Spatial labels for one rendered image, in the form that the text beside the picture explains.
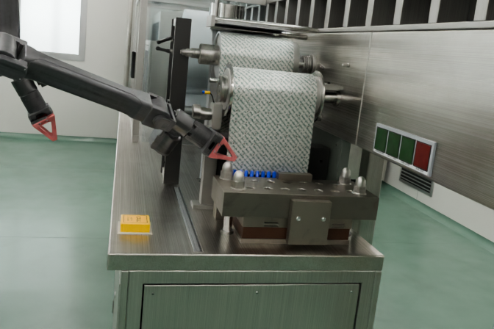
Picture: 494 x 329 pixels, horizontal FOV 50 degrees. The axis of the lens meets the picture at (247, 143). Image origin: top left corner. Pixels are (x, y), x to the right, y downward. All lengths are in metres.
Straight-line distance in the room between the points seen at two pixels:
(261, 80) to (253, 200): 0.35
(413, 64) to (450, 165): 0.26
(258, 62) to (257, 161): 0.36
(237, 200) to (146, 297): 0.30
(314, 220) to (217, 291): 0.29
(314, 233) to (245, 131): 0.33
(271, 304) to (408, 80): 0.61
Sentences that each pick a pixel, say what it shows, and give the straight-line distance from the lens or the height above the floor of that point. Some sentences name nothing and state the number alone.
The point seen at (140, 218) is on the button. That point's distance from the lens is 1.34.
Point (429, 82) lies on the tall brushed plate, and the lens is 1.15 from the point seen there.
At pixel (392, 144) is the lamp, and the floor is 1.18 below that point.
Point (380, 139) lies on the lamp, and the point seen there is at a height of 1.18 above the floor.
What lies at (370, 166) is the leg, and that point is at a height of 1.04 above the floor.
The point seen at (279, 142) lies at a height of 1.12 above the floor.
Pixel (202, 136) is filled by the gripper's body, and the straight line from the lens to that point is 1.37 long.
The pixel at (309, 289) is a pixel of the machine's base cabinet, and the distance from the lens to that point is 1.32.
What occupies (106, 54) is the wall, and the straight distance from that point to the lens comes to 6.93.
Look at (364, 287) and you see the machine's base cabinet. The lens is 1.37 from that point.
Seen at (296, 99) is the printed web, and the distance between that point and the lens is 1.44.
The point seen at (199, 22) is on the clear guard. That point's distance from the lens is 2.42.
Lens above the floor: 1.36
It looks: 10 degrees down
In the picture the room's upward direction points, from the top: 6 degrees clockwise
